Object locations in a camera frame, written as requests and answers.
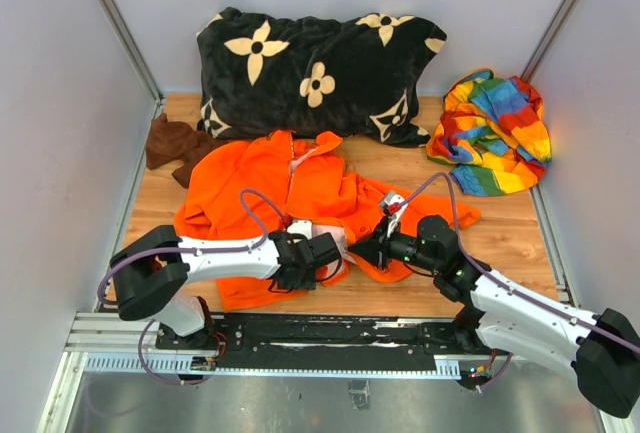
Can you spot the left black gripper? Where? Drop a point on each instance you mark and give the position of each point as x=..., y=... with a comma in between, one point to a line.
x=308, y=283

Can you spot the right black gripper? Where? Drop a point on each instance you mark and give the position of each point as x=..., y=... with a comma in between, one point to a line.
x=376, y=248

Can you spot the orange zip jacket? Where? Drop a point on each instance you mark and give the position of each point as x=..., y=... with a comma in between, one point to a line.
x=308, y=181

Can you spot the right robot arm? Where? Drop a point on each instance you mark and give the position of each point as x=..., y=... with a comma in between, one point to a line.
x=599, y=351

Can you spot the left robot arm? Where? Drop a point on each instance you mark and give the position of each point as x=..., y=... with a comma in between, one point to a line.
x=149, y=275

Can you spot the rainbow striped cloth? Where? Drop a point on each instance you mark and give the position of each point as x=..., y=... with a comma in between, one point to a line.
x=492, y=133

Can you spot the brown cloth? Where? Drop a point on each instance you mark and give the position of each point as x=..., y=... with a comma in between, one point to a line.
x=170, y=141

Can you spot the black floral pillow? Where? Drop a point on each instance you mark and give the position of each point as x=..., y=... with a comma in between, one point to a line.
x=260, y=74

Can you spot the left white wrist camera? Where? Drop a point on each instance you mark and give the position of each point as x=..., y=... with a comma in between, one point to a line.
x=300, y=229

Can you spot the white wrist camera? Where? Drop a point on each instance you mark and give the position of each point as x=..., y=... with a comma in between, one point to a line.
x=393, y=206
x=300, y=229

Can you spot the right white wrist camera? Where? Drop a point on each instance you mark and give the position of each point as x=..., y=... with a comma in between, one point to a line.
x=393, y=206

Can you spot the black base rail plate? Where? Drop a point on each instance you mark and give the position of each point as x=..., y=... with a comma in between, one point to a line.
x=320, y=338

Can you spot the white slotted cable duct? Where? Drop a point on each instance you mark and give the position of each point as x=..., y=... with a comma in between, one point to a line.
x=412, y=367

